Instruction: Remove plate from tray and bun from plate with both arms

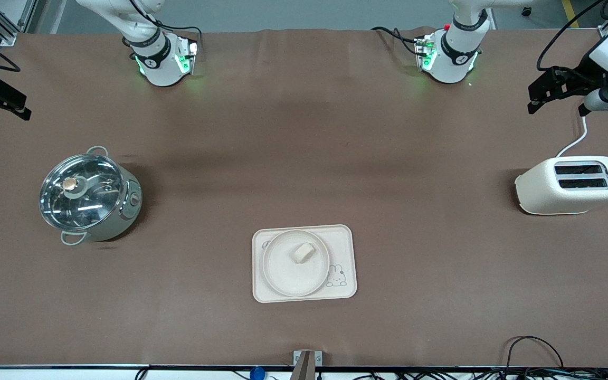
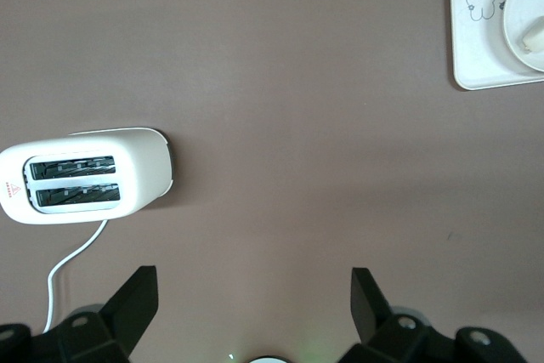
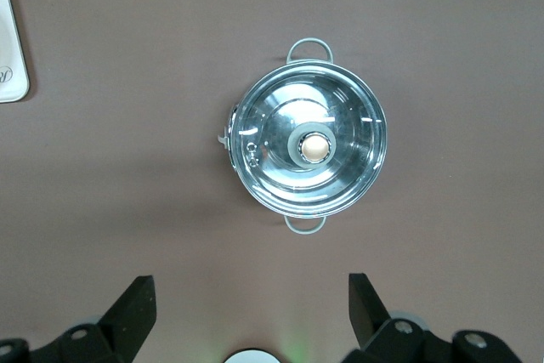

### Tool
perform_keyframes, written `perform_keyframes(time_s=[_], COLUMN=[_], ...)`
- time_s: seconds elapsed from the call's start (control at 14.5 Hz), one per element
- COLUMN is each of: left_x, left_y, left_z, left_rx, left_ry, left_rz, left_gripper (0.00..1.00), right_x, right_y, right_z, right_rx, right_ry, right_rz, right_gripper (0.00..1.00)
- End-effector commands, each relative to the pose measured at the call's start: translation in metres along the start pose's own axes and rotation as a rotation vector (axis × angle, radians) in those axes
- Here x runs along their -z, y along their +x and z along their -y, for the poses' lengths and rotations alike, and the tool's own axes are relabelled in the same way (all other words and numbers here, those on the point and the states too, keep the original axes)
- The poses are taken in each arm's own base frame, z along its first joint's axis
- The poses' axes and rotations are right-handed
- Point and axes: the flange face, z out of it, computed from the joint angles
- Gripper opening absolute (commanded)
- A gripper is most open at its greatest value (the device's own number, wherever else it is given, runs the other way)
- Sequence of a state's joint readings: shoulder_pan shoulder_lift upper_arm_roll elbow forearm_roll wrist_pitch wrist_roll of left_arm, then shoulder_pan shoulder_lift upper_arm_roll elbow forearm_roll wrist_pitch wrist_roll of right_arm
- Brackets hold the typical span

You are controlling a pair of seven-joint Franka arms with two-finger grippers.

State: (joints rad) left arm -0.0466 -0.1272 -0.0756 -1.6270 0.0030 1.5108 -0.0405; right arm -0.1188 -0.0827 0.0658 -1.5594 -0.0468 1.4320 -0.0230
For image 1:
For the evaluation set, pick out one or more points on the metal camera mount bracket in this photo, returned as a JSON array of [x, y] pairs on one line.
[[306, 364]]

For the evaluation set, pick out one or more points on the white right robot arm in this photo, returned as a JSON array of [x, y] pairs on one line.
[[159, 63]]

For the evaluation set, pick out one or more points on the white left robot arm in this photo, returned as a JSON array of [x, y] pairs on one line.
[[454, 60]]

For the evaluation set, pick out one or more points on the blue round cap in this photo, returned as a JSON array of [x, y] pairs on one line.
[[257, 373]]

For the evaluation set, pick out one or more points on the cream round plate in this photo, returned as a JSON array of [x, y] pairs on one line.
[[288, 274]]

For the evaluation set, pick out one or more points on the aluminium frame profile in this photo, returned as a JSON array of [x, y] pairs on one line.
[[3, 24]]

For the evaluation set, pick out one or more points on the glass pot lid copper knob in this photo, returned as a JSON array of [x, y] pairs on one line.
[[79, 203]]

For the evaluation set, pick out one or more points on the cream tray with bunny print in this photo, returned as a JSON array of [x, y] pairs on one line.
[[346, 243]]

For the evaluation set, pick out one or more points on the small white steamed bun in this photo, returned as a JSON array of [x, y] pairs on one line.
[[303, 253]]

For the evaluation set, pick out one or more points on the brown table cover sheet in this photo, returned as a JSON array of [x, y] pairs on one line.
[[304, 132]]

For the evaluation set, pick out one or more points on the white two-slot toaster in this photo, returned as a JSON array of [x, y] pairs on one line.
[[541, 192]]

